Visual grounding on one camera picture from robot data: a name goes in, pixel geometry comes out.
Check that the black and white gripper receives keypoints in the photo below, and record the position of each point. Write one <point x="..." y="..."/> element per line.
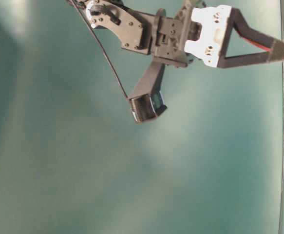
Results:
<point x="200" y="31"/>

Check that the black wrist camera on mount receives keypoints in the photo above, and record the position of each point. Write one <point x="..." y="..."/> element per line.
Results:
<point x="146" y="99"/>

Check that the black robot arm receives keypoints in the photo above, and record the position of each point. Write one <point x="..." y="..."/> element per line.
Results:
<point x="133" y="28"/>

